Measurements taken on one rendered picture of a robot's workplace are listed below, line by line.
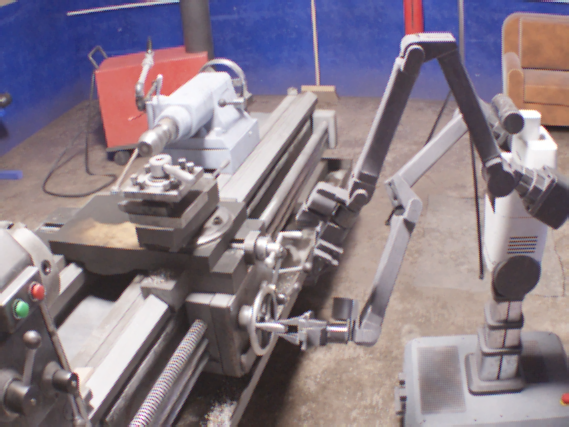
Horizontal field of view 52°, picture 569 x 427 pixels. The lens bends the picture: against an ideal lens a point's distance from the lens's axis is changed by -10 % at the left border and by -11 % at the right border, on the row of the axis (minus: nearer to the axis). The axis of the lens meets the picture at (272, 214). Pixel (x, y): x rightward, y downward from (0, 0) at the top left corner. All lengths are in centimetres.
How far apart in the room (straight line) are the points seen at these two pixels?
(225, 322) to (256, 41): 443
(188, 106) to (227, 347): 88
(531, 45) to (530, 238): 355
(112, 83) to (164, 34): 169
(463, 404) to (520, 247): 62
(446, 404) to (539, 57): 366
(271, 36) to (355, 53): 80
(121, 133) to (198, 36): 94
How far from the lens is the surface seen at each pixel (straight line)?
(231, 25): 604
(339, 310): 170
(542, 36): 525
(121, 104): 481
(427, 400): 220
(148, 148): 209
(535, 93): 499
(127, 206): 174
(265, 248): 183
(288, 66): 597
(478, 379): 223
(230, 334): 183
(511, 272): 191
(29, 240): 148
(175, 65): 467
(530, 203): 164
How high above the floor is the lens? 183
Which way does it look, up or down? 28 degrees down
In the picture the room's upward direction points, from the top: 6 degrees counter-clockwise
